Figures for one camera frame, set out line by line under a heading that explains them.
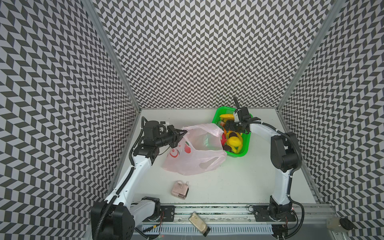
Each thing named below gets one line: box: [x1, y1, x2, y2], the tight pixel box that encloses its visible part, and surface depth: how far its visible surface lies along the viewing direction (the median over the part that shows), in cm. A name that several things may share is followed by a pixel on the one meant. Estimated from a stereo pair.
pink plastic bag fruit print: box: [162, 123, 228, 176], surface depth 72 cm
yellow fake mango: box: [228, 136, 242, 147], surface depth 93 cm
